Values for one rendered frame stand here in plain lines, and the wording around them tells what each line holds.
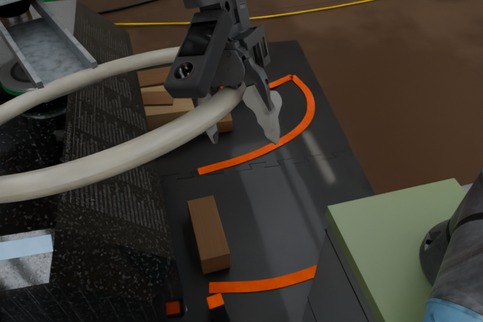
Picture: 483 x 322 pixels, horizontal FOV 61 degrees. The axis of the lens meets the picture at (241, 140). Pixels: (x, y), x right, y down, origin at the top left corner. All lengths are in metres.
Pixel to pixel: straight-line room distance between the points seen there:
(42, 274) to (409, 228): 0.79
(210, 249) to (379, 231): 0.93
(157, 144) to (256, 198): 1.54
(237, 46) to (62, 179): 0.25
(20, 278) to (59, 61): 0.48
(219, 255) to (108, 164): 1.26
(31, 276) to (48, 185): 0.59
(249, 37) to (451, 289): 0.40
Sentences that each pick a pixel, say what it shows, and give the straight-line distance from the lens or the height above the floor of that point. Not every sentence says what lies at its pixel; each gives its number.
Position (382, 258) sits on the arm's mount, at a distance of 0.86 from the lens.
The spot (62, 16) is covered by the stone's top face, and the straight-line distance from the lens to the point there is 1.76.
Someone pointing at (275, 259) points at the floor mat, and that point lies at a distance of 1.81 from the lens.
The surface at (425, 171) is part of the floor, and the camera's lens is 2.30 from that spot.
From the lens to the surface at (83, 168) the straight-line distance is 0.46.
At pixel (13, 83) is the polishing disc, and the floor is 0.88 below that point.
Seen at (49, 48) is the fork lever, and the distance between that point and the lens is 1.06.
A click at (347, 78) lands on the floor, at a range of 2.76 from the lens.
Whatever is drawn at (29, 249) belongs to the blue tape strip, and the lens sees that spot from 1.03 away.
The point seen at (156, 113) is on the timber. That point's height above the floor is 0.20.
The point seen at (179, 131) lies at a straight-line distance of 0.46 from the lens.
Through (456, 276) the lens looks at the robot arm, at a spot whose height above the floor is 1.11.
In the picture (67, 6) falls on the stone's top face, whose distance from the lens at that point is 1.83.
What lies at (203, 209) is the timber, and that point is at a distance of 1.80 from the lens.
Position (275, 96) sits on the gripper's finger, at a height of 1.25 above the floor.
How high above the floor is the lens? 1.60
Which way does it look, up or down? 46 degrees down
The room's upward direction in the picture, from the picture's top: straight up
